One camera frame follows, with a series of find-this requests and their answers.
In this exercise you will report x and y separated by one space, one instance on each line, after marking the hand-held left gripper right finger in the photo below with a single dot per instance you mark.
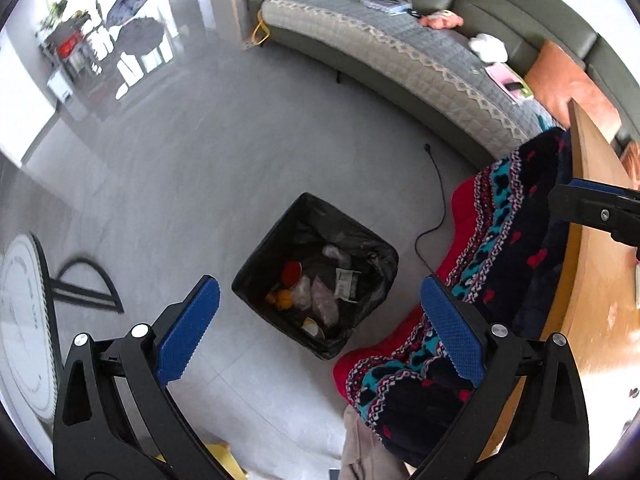
452 330

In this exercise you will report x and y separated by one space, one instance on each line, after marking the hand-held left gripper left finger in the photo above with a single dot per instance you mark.
187 330

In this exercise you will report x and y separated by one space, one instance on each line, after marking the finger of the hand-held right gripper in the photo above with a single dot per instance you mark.
590 207

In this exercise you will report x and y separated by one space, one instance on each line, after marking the orange fruit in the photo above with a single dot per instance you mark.
283 300

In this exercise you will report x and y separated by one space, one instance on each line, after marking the clear bag with printed label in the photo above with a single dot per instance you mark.
348 284

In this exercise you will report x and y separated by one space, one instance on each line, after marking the red round container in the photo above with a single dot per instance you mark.
291 273

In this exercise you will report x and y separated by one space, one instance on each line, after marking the clear plastic bag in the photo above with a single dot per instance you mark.
301 292

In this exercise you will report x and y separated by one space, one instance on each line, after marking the corn print paper cup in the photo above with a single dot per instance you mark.
313 328

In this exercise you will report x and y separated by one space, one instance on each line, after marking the bag of pink rubber bands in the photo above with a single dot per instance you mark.
325 302

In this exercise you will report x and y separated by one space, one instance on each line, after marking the white plastic wrap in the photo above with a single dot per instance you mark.
336 254

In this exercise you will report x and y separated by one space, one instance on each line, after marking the trash bin with black bag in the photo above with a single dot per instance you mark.
300 230

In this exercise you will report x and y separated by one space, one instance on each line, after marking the red patterned blanket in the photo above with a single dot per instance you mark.
500 260

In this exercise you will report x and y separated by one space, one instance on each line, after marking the black semicircular stand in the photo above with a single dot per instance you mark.
107 285

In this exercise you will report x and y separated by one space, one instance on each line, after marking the large orange cushion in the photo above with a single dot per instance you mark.
565 80

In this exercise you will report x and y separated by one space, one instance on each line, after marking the yellow object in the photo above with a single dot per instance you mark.
225 460

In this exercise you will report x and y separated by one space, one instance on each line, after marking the beige cloth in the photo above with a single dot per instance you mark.
367 450

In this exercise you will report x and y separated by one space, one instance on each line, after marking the pink book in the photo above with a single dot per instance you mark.
500 72

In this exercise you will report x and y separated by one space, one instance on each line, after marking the white cloth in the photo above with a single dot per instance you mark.
489 46

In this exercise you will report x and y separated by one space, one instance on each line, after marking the green leather sofa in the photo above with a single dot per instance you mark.
500 0

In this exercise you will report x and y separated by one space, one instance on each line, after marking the pink plush toy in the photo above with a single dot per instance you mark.
440 20

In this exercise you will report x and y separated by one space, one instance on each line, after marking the grey quilted sofa cover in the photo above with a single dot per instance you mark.
375 45

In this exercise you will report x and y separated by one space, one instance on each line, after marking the blue packet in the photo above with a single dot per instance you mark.
387 5

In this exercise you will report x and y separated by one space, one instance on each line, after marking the dark open umbrella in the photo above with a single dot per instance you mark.
129 5
141 36

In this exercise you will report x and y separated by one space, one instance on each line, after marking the metal shelf rack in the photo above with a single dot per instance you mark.
70 42

